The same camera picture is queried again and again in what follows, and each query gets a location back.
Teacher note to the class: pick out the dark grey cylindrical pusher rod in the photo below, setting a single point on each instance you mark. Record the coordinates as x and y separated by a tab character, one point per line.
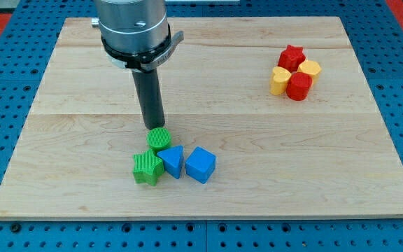
148	91

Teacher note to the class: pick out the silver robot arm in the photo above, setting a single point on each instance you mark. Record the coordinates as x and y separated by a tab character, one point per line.
136	35

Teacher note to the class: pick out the yellow heart block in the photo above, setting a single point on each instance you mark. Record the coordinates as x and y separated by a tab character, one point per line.
279	80

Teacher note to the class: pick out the yellow hexagon block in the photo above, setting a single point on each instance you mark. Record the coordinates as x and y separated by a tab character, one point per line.
311	68

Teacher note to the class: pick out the wooden board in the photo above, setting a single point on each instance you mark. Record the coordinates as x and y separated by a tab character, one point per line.
328	156

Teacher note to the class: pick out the green cylinder block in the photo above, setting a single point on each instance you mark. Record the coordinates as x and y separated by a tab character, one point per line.
159	139

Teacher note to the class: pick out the blue triangle block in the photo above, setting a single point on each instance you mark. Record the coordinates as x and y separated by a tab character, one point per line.
173	160

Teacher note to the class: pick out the green star block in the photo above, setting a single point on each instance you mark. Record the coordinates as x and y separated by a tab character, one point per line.
147	168

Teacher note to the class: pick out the blue cube block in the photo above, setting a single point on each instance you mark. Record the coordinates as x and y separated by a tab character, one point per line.
200	164

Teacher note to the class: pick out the red star block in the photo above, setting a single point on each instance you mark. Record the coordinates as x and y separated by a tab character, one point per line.
291	58

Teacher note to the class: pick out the red cylinder block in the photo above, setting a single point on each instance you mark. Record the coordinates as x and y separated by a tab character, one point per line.
298	86

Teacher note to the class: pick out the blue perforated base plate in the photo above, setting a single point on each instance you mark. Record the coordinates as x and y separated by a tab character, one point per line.
375	29

